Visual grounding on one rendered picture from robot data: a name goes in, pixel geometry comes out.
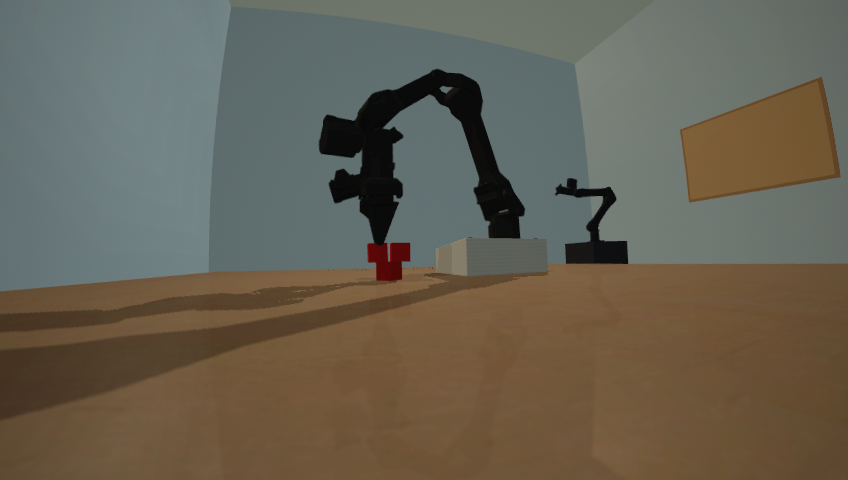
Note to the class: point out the red cube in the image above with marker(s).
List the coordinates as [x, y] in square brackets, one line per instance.
[399, 252]
[388, 271]
[377, 253]

